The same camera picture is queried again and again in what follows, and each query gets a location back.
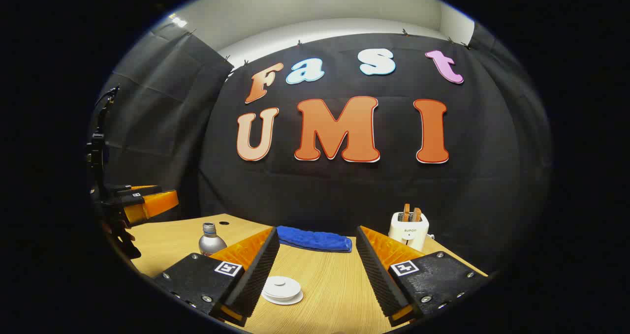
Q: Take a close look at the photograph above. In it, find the white teacup lid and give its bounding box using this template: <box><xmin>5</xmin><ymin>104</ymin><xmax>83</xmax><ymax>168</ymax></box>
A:
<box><xmin>264</xmin><ymin>276</ymin><xmax>301</xmax><ymax>295</ymax></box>

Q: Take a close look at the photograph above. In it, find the white toaster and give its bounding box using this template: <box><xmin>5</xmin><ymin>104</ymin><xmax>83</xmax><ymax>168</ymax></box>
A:
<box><xmin>388</xmin><ymin>212</ymin><xmax>435</xmax><ymax>252</ymax></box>

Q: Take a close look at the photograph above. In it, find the black backdrop cloth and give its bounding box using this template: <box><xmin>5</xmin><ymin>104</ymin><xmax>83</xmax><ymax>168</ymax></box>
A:
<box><xmin>89</xmin><ymin>22</ymin><xmax>552</xmax><ymax>275</ymax></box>

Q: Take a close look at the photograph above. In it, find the silver water bottle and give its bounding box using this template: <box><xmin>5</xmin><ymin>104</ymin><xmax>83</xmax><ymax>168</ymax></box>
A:
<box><xmin>198</xmin><ymin>222</ymin><xmax>228</xmax><ymax>257</ymax></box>

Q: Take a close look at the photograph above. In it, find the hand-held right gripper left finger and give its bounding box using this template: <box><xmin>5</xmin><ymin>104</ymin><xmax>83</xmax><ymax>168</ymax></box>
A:
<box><xmin>153</xmin><ymin>226</ymin><xmax>281</xmax><ymax>328</ymax></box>

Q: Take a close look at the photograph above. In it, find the white saucer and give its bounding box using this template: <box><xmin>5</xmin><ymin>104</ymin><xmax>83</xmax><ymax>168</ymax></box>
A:
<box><xmin>261</xmin><ymin>291</ymin><xmax>304</xmax><ymax>305</ymax></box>

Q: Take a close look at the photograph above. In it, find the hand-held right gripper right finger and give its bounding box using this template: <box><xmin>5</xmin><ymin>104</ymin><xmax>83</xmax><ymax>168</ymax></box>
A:
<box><xmin>355</xmin><ymin>225</ymin><xmax>490</xmax><ymax>328</ymax></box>

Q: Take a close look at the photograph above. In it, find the blue towel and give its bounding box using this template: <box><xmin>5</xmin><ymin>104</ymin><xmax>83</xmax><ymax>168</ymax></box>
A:
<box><xmin>276</xmin><ymin>226</ymin><xmax>353</xmax><ymax>253</ymax></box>

